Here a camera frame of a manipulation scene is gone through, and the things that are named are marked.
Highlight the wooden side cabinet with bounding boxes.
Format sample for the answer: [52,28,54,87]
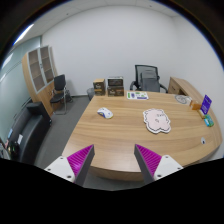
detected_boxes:
[168,77,203,102]

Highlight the white computer mouse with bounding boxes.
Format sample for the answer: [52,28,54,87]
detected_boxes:
[97,107,113,119]

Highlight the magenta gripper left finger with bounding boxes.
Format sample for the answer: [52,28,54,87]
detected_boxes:
[45,145,95,186]

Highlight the wooden glass-door bookcase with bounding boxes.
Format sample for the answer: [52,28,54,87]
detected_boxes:
[22,46,55,115]

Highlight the small orange box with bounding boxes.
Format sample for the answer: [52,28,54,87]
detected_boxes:
[190,100,201,110]

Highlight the green tissue packet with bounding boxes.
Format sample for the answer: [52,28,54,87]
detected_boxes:
[204,115,214,127]

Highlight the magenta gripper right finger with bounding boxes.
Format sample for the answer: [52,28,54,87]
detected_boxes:
[134,144,182,184]

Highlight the grey waste bin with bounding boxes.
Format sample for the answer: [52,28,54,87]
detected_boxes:
[87,88,95,101]

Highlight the dark printed box top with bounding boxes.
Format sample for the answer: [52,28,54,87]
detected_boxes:
[108,77,123,86]

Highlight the brown cardboard box left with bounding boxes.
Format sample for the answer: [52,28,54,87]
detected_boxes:
[93,79,106,96]

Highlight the black visitor chair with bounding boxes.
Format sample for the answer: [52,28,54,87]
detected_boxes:
[50,74,67,113]

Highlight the purple standing card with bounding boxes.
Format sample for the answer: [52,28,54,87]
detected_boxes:
[201,95,212,114]

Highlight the white green sticker sheet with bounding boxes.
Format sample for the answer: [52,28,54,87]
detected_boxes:
[127,91,149,100]

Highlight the black leather sofa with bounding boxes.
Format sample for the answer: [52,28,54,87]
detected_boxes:
[8,102,51,165]

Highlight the black mesh office chair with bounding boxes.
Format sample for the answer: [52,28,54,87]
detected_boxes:
[130,65,168,92]

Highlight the round grey coaster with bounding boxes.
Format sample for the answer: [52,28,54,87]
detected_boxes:
[175,95,191,104]

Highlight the small white round sticker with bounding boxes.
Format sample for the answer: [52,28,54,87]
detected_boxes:
[201,137,206,145]

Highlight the brown printed box bottom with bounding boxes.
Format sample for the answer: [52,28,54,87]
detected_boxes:
[107,86,124,97]

